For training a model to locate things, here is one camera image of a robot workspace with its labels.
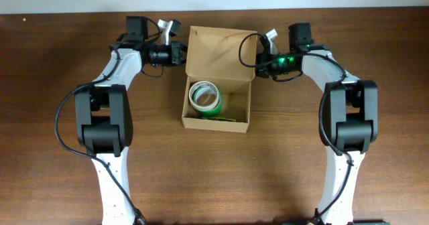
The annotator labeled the cardboard box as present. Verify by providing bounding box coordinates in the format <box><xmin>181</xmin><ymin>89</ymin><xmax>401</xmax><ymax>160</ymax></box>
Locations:
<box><xmin>182</xmin><ymin>26</ymin><xmax>257</xmax><ymax>133</ymax></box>

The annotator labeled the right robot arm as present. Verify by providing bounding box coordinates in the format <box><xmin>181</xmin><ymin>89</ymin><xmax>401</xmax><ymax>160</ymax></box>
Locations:
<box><xmin>254</xmin><ymin>23</ymin><xmax>378</xmax><ymax>225</ymax></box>

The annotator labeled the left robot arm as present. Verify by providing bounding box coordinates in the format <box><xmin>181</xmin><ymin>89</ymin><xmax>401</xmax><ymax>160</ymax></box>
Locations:
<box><xmin>74</xmin><ymin>16</ymin><xmax>187</xmax><ymax>224</ymax></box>

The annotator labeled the white masking tape roll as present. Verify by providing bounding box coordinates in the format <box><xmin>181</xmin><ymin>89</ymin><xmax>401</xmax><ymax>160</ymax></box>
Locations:
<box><xmin>188</xmin><ymin>81</ymin><xmax>222</xmax><ymax>112</ymax></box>

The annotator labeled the green tape roll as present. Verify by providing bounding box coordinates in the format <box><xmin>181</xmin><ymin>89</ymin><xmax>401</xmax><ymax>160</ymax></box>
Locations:
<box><xmin>188</xmin><ymin>82</ymin><xmax>223</xmax><ymax>117</ymax></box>

